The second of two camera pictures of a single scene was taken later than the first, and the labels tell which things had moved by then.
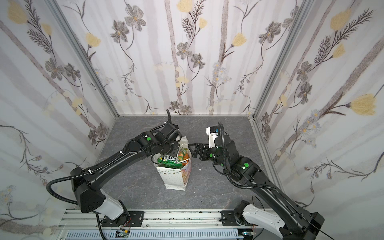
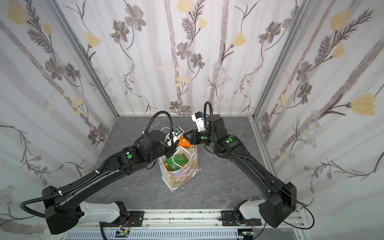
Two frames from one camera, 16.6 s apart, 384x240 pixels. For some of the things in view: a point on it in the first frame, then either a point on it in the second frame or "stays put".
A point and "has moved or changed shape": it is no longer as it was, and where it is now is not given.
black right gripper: [202, 151] → [192, 137]
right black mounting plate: [228, 218] stays put
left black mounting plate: [136, 218] stays put
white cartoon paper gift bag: [176, 179] has moved or changed shape
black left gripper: [174, 147] stays put
